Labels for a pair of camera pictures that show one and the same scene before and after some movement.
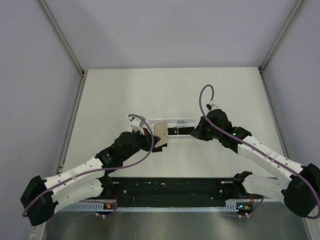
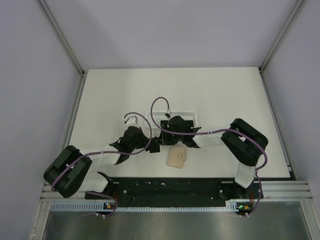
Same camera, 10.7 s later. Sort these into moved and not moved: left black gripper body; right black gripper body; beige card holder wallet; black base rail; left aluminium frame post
Moved: beige card holder wallet; right black gripper body
Not moved: left black gripper body; left aluminium frame post; black base rail
